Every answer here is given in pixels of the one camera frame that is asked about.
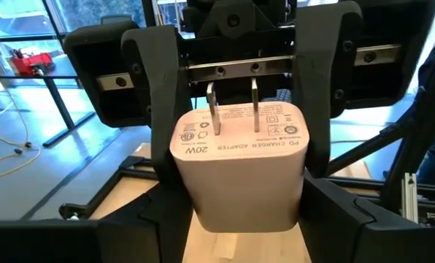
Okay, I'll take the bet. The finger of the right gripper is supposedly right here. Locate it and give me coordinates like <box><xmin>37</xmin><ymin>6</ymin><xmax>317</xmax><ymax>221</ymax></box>
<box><xmin>292</xmin><ymin>0</ymin><xmax>364</xmax><ymax>179</ymax></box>
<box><xmin>120</xmin><ymin>24</ymin><xmax>193</xmax><ymax>186</ymax></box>

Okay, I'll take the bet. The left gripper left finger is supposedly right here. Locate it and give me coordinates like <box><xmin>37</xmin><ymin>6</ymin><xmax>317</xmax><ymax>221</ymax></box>
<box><xmin>0</xmin><ymin>180</ymin><xmax>196</xmax><ymax>263</ymax></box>

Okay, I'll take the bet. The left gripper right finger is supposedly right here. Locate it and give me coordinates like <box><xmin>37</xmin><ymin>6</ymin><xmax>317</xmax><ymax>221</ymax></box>
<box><xmin>298</xmin><ymin>170</ymin><xmax>435</xmax><ymax>263</ymax></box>

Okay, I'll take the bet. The pink wall charger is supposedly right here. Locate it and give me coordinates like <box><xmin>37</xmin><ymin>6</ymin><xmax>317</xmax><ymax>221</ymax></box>
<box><xmin>169</xmin><ymin>77</ymin><xmax>310</xmax><ymax>234</ymax></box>

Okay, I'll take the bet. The red machine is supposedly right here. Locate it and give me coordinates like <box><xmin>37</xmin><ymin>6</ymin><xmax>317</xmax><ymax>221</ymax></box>
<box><xmin>8</xmin><ymin>52</ymin><xmax>56</xmax><ymax>77</ymax></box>

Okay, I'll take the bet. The black window frame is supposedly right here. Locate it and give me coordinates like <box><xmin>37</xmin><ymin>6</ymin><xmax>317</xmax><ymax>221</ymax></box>
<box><xmin>0</xmin><ymin>0</ymin><xmax>158</xmax><ymax>80</ymax></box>

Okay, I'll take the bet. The black stand post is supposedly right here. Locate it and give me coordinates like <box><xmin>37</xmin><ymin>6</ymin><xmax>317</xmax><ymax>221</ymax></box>
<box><xmin>0</xmin><ymin>75</ymin><xmax>96</xmax><ymax>148</ymax></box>

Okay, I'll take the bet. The yellow extension cable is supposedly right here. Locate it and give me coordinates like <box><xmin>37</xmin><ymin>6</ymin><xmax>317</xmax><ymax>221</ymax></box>
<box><xmin>0</xmin><ymin>96</ymin><xmax>43</xmax><ymax>183</ymax></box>

